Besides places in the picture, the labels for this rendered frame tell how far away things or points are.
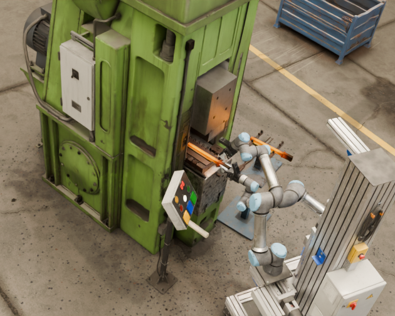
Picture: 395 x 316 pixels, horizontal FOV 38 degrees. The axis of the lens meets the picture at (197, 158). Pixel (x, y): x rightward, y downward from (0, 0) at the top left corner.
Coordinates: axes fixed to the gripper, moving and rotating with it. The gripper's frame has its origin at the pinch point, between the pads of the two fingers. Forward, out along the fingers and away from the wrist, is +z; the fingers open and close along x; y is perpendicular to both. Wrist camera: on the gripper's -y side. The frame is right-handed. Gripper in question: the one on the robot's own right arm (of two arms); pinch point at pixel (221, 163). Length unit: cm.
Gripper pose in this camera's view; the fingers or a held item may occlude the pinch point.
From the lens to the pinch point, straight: 456.7
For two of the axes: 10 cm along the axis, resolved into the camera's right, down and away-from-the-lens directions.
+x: 6.3, -4.8, 6.1
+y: -1.1, 7.2, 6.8
